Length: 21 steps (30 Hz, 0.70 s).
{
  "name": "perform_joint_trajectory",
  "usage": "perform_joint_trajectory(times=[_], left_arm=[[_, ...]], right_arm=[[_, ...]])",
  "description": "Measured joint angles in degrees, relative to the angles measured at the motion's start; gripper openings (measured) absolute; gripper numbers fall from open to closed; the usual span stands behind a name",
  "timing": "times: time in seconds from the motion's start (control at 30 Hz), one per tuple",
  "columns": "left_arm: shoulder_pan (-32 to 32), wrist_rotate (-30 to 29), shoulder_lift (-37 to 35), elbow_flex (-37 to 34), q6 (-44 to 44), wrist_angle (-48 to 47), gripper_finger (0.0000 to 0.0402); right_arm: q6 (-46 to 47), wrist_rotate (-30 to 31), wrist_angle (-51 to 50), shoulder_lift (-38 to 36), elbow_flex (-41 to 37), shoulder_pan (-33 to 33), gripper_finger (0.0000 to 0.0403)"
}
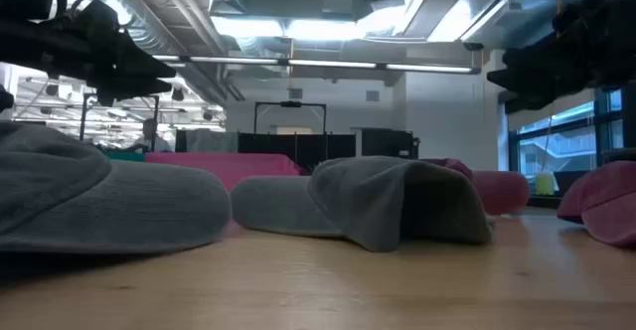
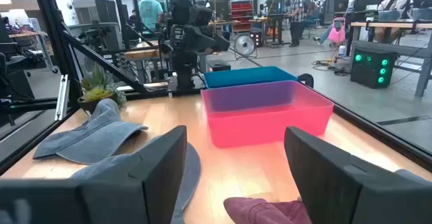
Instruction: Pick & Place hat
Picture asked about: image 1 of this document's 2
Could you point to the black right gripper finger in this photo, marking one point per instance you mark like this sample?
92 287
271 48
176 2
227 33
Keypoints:
529 101
522 80

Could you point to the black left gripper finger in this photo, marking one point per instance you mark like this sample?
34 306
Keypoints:
144 64
134 90

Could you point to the pink baseball cap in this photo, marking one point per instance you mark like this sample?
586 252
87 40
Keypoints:
606 201
502 191

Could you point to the grey baseball cap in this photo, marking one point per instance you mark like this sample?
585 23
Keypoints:
358 196
124 206

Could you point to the person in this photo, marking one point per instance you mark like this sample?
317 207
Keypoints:
149 133

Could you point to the black metal stand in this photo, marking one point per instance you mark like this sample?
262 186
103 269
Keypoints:
87 116

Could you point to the yellow-green container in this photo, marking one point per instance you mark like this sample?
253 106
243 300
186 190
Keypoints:
545 183

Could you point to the pink plastic bin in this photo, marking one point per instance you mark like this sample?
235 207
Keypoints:
238 166

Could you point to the long ceiling light fixture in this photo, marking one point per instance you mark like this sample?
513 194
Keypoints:
328 63

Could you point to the silver round air duct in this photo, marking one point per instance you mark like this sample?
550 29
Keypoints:
149 22

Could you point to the window with dark frame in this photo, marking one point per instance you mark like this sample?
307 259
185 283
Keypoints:
561 146

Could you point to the black vertical frame post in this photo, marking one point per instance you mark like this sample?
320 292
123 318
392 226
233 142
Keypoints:
629 116

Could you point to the square wall vent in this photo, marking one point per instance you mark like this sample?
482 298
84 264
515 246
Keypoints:
295 94
372 96

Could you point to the black camera frame stand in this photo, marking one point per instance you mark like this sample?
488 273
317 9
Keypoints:
290 104

